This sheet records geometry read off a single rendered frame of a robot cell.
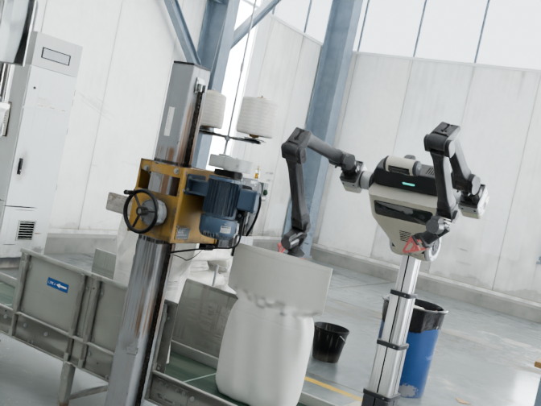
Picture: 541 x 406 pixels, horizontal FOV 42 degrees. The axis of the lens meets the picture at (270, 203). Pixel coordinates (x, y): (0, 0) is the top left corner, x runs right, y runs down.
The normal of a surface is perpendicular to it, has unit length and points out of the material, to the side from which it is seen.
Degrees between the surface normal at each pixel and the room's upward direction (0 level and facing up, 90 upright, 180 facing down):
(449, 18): 90
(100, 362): 90
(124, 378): 90
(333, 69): 90
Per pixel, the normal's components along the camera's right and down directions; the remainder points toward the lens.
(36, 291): -0.51, -0.06
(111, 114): 0.83, 0.22
